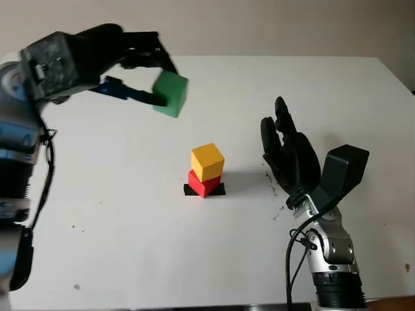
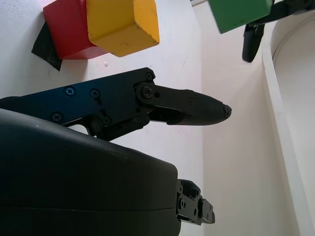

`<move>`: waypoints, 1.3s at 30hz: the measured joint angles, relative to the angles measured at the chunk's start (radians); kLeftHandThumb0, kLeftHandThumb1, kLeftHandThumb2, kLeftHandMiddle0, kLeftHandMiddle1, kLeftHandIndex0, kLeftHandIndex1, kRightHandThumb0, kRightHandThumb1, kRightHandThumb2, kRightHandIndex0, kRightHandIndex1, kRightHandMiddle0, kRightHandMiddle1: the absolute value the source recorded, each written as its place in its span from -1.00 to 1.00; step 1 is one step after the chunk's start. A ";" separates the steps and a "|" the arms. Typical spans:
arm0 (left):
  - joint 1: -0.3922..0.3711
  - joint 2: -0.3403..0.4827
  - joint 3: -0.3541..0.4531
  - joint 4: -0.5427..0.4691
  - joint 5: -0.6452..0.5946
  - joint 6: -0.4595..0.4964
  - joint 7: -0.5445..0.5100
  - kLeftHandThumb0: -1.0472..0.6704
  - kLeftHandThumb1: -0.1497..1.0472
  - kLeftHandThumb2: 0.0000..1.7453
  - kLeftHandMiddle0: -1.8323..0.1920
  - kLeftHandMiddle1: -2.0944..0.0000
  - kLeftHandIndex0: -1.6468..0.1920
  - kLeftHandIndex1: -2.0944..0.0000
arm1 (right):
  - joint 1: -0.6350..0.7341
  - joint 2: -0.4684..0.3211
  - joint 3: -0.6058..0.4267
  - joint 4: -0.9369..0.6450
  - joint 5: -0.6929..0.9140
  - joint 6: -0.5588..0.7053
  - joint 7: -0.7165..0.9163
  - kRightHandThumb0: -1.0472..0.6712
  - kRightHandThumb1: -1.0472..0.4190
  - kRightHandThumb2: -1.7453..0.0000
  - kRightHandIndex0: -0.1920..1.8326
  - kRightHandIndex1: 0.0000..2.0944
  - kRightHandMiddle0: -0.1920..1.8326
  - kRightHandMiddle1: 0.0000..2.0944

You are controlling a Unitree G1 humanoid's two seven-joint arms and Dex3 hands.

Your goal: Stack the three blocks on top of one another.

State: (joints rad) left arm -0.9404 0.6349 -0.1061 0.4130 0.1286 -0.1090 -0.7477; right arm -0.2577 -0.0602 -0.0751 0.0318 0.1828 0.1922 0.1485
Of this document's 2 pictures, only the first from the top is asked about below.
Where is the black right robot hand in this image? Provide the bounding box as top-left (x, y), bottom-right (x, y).
top-left (260, 96), bottom-right (322, 209)

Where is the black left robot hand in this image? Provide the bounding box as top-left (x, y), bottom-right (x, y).
top-left (69, 23), bottom-right (178, 108)

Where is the green cube block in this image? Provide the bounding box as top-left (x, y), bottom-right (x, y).
top-left (152, 70), bottom-right (189, 118)

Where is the yellow cube block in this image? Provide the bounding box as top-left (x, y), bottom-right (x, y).
top-left (191, 143), bottom-right (225, 183)

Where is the red cube block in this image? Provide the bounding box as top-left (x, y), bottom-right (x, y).
top-left (187, 169), bottom-right (224, 198)

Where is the black tape rectangle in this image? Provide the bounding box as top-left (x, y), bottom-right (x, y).
top-left (183, 183), bottom-right (226, 197)

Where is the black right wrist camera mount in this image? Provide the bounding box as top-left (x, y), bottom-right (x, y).
top-left (313, 144), bottom-right (370, 212)

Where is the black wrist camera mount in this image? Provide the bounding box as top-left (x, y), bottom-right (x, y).
top-left (19, 31), bottom-right (80, 104)
top-left (313, 144), bottom-right (370, 212)

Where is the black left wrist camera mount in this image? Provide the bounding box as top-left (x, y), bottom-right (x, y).
top-left (19, 31), bottom-right (80, 104)

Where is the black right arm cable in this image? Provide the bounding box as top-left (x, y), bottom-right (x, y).
top-left (285, 216), bottom-right (320, 307)

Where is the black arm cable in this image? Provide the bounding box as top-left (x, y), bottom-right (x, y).
top-left (24, 109), bottom-right (58, 231)
top-left (285, 216), bottom-right (320, 307)

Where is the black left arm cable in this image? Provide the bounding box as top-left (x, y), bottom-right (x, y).
top-left (24, 109), bottom-right (58, 231)

